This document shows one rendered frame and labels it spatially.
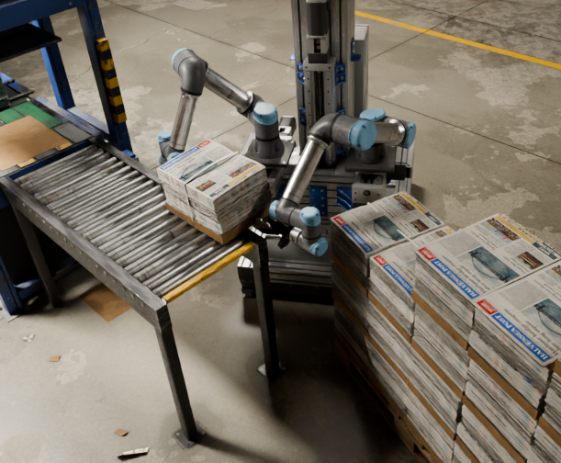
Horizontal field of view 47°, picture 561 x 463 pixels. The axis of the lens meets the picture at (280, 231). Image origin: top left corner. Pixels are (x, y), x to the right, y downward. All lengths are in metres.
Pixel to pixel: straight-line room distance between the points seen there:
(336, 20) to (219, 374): 1.72
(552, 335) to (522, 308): 0.12
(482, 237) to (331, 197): 1.13
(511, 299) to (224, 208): 1.14
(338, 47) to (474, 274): 1.35
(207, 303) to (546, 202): 2.18
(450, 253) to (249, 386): 1.36
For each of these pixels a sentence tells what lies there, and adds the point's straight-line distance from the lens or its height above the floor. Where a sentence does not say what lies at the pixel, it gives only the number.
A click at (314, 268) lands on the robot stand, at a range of 3.35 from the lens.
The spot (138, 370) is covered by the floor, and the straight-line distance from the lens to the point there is 3.33.
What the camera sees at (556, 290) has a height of 1.07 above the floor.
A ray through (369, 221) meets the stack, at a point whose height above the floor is 0.83.
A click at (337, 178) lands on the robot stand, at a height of 0.73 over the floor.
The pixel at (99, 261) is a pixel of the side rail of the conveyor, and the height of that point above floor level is 0.80.
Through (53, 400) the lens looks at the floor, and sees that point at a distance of 3.35.
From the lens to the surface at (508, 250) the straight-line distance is 2.20.
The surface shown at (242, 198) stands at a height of 0.97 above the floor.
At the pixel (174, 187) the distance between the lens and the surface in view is 2.70.
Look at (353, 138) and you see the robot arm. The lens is 2.51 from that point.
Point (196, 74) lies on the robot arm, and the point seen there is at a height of 1.29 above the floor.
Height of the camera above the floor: 2.43
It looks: 38 degrees down
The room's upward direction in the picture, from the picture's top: 5 degrees counter-clockwise
